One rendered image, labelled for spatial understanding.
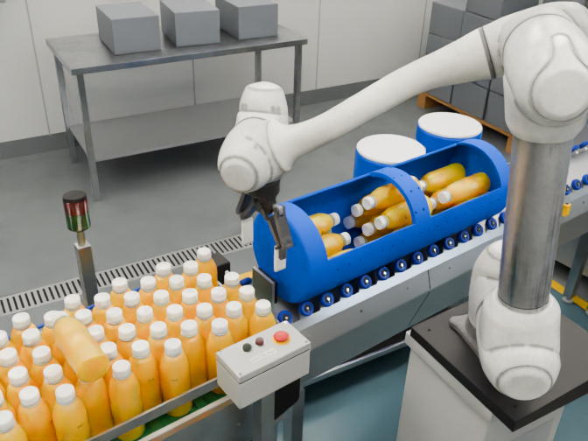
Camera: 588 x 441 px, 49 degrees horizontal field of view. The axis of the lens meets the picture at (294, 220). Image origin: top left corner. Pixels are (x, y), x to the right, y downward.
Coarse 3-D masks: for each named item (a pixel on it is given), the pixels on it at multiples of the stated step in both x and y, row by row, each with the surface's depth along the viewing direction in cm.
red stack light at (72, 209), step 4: (84, 200) 177; (64, 204) 176; (68, 204) 175; (72, 204) 175; (76, 204) 175; (80, 204) 176; (84, 204) 177; (64, 208) 177; (68, 208) 176; (72, 208) 175; (76, 208) 176; (80, 208) 176; (84, 208) 177; (68, 212) 176; (72, 212) 176; (76, 212) 176; (80, 212) 177; (84, 212) 178
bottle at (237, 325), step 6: (228, 318) 163; (234, 318) 162; (240, 318) 163; (228, 324) 162; (234, 324) 162; (240, 324) 163; (246, 324) 164; (234, 330) 162; (240, 330) 163; (246, 330) 165; (234, 336) 163; (240, 336) 163; (246, 336) 165; (234, 342) 164
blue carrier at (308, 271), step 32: (416, 160) 221; (448, 160) 237; (480, 160) 226; (320, 192) 197; (352, 192) 212; (416, 192) 196; (256, 224) 189; (288, 224) 175; (416, 224) 194; (448, 224) 204; (256, 256) 194; (288, 256) 180; (320, 256) 174; (352, 256) 181; (384, 256) 191; (288, 288) 185; (320, 288) 180
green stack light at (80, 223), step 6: (66, 216) 177; (72, 216) 177; (78, 216) 177; (84, 216) 178; (66, 222) 179; (72, 222) 178; (78, 222) 178; (84, 222) 179; (90, 222) 182; (72, 228) 179; (78, 228) 179; (84, 228) 180
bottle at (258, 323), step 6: (270, 312) 165; (252, 318) 164; (258, 318) 163; (264, 318) 163; (270, 318) 164; (252, 324) 164; (258, 324) 163; (264, 324) 163; (270, 324) 164; (252, 330) 164; (258, 330) 163
